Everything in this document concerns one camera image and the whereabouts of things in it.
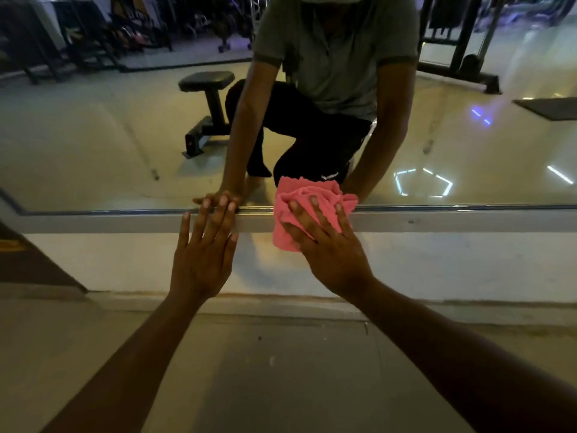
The person's right hand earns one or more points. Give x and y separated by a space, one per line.
333 257

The person's left hand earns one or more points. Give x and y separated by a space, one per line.
203 261

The pink cloth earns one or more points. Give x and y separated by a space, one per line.
281 238

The large wall mirror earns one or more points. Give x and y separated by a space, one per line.
90 153

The person's left forearm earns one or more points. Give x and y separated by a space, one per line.
117 374

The person's right forearm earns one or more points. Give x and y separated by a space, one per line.
473 360

